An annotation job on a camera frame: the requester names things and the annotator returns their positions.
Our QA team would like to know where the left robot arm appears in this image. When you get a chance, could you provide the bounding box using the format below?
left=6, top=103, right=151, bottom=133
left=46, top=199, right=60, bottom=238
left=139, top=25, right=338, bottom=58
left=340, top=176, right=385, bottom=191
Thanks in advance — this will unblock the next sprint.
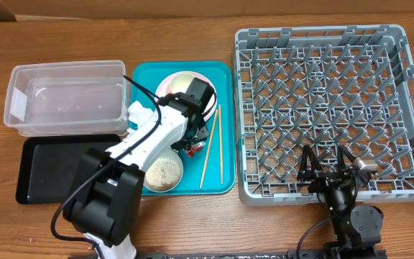
left=56, top=93, right=214, bottom=258

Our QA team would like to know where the wooden chopstick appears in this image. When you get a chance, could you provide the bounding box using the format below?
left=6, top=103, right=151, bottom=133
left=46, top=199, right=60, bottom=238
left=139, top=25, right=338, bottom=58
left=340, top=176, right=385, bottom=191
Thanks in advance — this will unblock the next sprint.
left=218, top=104, right=224, bottom=185
left=199, top=109, right=219, bottom=189

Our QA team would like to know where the right wooden chopstick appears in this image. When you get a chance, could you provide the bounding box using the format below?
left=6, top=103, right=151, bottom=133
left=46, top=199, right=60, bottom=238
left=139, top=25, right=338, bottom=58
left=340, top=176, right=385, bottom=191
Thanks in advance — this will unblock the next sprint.
left=218, top=104, right=224, bottom=185

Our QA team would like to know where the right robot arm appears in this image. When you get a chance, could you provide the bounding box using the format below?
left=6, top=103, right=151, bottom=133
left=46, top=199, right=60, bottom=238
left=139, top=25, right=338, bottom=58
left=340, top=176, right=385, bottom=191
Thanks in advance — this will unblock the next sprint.
left=295, top=145, right=387, bottom=258

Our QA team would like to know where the rice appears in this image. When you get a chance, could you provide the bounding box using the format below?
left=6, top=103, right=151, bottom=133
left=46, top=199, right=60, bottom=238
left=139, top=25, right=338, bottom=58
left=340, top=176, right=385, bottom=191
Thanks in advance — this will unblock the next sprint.
left=145, top=158, right=182, bottom=191

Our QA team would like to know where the cardboard backdrop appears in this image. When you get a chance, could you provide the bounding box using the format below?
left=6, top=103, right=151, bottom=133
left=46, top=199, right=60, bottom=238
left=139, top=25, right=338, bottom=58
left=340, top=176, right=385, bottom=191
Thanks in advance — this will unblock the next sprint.
left=0, top=0, right=414, bottom=21

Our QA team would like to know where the red snack wrapper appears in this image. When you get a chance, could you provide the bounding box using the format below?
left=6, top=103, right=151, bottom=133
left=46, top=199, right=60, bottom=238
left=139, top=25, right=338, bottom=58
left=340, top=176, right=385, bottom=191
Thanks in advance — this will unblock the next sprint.
left=184, top=141, right=206, bottom=158

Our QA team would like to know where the pink large plate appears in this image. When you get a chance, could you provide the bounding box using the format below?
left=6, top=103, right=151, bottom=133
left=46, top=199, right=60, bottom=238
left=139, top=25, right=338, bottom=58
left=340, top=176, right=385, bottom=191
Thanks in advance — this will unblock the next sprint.
left=155, top=71, right=218, bottom=128

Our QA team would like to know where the left wooden chopstick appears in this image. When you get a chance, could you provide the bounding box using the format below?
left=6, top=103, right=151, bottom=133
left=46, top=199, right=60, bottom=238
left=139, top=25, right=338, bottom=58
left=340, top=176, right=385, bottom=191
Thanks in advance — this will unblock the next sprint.
left=199, top=109, right=219, bottom=189

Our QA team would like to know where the white paper cup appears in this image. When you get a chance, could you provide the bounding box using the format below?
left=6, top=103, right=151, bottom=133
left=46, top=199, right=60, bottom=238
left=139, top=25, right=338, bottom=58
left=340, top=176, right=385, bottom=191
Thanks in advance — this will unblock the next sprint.
left=166, top=72, right=195, bottom=94

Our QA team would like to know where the clear plastic bin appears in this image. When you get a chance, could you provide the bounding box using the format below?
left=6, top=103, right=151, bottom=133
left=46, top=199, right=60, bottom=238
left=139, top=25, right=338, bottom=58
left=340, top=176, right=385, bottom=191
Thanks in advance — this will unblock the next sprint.
left=4, top=60, right=130, bottom=137

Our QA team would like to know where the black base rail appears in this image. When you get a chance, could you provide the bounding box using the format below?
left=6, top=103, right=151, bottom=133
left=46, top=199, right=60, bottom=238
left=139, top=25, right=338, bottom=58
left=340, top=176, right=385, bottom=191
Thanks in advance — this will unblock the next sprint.
left=135, top=250, right=387, bottom=259

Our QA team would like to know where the black plastic tray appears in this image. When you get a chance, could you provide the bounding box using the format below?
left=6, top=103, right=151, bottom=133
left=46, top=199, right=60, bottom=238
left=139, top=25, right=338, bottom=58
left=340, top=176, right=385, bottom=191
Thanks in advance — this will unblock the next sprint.
left=15, top=134, right=121, bottom=204

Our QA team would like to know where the grey dishwasher rack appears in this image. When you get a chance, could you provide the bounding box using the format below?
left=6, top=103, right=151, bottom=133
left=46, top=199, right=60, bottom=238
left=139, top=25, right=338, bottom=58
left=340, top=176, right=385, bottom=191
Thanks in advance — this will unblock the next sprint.
left=233, top=24, right=414, bottom=206

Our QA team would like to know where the white napkin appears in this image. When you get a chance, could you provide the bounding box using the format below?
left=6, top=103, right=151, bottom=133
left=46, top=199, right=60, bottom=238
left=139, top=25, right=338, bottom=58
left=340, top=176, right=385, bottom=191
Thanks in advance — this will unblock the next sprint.
left=123, top=101, right=159, bottom=146

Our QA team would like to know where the grey bowl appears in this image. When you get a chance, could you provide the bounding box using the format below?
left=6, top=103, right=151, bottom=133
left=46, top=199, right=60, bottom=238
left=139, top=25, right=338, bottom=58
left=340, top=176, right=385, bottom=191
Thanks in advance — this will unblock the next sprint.
left=144, top=149, right=183, bottom=193

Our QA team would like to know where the teal plastic tray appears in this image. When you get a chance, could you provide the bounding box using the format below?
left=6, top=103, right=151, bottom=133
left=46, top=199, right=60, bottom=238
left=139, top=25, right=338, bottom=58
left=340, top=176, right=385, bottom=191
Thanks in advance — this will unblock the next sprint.
left=132, top=61, right=236, bottom=196

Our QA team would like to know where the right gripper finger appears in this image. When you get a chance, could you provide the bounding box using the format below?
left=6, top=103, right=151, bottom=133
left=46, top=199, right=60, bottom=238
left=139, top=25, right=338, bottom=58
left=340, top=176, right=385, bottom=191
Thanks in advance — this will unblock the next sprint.
left=337, top=144, right=355, bottom=173
left=298, top=144, right=323, bottom=175

